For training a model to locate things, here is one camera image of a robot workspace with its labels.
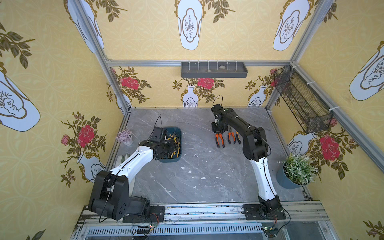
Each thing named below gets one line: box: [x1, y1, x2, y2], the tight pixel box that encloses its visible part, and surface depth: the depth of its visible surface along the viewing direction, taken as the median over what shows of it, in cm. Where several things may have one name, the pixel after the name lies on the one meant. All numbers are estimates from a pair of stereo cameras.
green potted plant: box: [276, 153, 319, 190], surface depth 75 cm
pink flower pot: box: [116, 129, 133, 146], surface depth 94 cm
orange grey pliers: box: [215, 133, 225, 149], surface depth 102 cm
